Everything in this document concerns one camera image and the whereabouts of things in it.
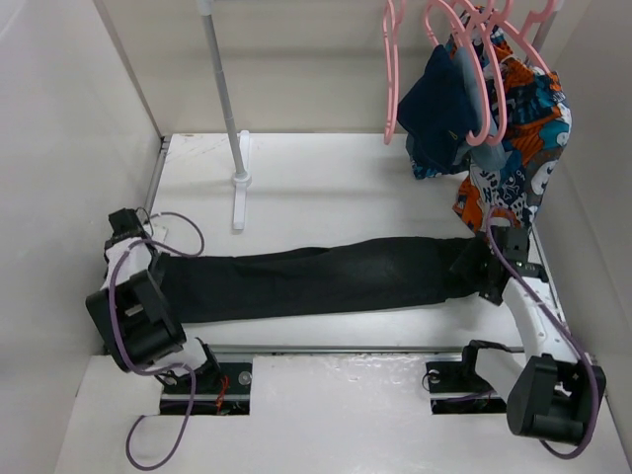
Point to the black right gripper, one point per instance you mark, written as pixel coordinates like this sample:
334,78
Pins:
478,250

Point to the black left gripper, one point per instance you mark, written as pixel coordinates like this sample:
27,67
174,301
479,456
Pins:
157,264

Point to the black trousers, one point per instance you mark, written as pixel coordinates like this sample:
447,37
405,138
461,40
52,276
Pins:
378,274

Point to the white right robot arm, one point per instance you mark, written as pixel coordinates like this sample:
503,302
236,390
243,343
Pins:
555,395

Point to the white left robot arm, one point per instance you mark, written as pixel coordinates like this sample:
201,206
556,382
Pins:
131,313

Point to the pink hanger with patterned garment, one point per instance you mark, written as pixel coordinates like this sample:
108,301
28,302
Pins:
522,37

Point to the pink hanger with navy garment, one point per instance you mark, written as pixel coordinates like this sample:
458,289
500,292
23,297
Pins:
469,22

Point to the empty pink hanger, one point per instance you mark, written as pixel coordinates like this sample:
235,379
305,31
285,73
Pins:
393,15

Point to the grey blue hanging garment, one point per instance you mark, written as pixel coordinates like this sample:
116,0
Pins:
487,157

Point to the white rack left foot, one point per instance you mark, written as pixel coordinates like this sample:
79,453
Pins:
241,197

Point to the patterned orange teal garment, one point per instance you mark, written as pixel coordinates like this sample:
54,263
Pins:
539,126

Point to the navy blue hanging garment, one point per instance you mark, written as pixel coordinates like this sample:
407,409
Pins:
437,115

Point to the silver rack right pole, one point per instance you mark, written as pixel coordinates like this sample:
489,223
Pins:
544,20

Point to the silver rack pole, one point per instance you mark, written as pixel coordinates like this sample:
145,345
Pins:
205,11
544,20

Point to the silver rack left pole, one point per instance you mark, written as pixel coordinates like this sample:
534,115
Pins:
205,11

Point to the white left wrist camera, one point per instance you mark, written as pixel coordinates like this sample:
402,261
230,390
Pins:
157,232

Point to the metal rail strip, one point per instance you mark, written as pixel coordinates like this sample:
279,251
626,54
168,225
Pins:
324,350

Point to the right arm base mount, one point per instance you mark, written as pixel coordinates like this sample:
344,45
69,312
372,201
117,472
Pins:
455,392

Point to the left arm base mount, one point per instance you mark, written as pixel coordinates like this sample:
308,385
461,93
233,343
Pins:
223,393

